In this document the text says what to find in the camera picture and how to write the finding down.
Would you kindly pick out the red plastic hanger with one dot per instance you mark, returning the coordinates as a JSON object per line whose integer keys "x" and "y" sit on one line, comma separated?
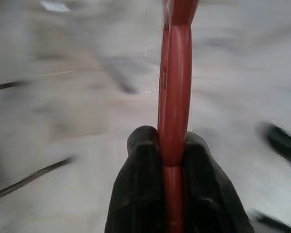
{"x": 177, "y": 85}

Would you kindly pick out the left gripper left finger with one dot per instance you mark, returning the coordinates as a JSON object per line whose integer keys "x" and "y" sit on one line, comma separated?
{"x": 138, "y": 189}

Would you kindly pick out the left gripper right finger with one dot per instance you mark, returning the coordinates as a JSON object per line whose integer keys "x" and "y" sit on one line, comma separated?
{"x": 208, "y": 194}

